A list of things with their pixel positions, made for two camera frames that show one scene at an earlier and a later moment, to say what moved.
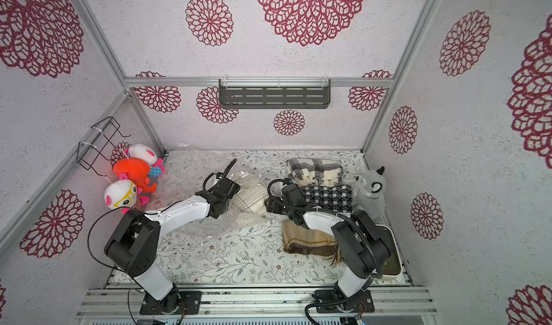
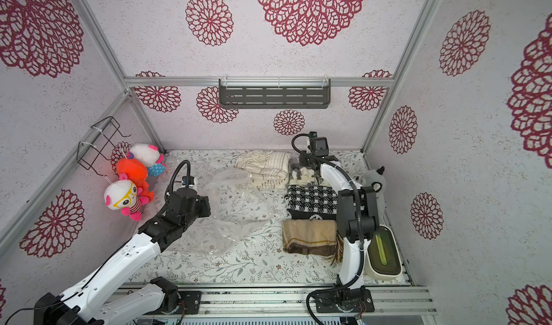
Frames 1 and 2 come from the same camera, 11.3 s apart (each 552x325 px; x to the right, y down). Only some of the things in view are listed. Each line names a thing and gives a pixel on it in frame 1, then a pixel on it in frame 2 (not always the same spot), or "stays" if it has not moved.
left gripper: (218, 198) → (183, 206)
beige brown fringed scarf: (302, 240) stays
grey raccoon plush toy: (369, 193) stays
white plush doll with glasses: (122, 193) stays
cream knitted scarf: (250, 198) → (268, 170)
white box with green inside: (394, 267) stays
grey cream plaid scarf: (314, 171) stays
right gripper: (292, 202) → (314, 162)
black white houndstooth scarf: (338, 198) stays
